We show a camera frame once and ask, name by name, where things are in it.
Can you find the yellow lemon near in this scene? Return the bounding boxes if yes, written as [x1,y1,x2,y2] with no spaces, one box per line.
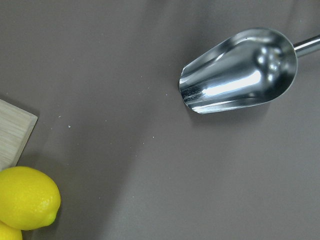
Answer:
[0,222,23,240]

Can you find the wooden cutting board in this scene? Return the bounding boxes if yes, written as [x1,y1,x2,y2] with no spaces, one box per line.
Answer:
[0,100,38,170]

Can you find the yellow lemon far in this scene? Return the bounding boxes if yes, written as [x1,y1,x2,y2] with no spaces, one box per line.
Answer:
[0,166,61,231]

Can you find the steel scoop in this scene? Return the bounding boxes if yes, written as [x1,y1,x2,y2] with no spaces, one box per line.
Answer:
[179,27,320,114]

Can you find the yellow lemon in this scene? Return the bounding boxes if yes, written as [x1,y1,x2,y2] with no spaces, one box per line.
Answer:
[0,166,61,231]
[0,222,23,240]

